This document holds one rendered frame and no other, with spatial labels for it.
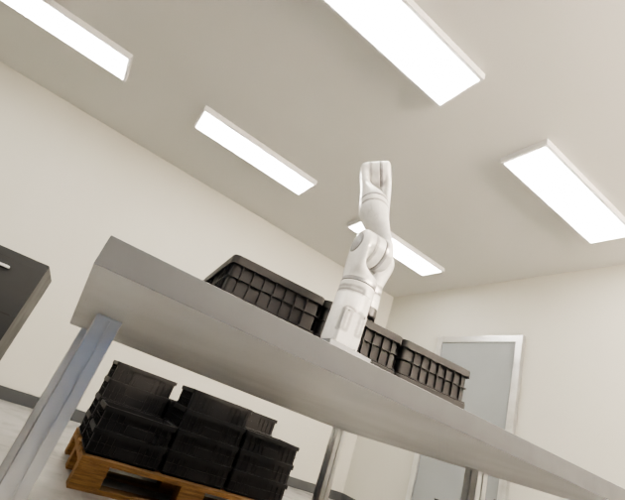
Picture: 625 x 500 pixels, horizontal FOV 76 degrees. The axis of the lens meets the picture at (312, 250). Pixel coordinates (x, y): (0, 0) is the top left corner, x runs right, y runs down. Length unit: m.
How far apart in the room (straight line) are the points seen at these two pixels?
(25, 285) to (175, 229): 2.54
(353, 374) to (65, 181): 4.36
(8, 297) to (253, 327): 2.02
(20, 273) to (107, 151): 2.68
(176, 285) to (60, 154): 4.40
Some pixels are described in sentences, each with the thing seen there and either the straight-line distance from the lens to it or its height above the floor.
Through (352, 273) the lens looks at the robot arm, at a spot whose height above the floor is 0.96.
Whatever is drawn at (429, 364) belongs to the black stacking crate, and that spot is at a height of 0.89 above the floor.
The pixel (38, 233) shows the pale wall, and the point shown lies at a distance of 4.65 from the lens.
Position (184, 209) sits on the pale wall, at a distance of 4.88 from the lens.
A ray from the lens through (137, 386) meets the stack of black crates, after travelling 2.88.
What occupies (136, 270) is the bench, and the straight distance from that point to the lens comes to 0.54.
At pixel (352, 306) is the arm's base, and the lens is 0.99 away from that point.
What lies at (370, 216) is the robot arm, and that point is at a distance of 1.20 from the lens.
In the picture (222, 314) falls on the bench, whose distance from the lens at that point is 0.56.
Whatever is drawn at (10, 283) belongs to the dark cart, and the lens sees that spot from 2.51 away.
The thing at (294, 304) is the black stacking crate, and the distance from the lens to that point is 1.14.
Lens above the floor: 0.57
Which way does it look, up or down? 24 degrees up
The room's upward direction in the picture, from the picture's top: 20 degrees clockwise
